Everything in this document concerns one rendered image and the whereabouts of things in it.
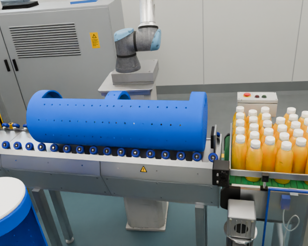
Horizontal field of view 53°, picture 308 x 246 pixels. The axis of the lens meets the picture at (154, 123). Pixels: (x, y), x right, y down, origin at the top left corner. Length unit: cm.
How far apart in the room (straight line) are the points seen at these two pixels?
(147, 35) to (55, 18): 148
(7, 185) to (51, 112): 40
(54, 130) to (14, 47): 188
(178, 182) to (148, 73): 65
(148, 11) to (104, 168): 89
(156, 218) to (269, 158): 118
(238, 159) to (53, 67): 229
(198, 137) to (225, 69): 299
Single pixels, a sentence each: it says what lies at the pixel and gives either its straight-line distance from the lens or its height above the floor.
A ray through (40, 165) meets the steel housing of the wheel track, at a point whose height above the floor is 86.
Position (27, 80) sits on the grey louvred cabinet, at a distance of 345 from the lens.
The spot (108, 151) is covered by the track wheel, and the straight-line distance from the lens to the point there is 158.
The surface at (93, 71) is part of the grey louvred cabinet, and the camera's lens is 312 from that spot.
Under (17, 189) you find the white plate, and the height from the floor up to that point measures 104.
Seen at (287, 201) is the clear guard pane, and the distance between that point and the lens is 140.
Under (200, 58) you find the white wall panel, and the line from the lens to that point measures 425.
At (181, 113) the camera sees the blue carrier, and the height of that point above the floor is 119.
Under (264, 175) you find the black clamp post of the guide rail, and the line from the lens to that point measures 137.
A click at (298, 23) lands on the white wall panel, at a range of 430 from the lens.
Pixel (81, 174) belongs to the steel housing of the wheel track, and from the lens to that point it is 171.
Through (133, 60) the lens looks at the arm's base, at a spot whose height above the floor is 128.
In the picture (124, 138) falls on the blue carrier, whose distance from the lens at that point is 146.
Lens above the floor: 182
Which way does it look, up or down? 29 degrees down
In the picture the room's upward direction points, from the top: 6 degrees counter-clockwise
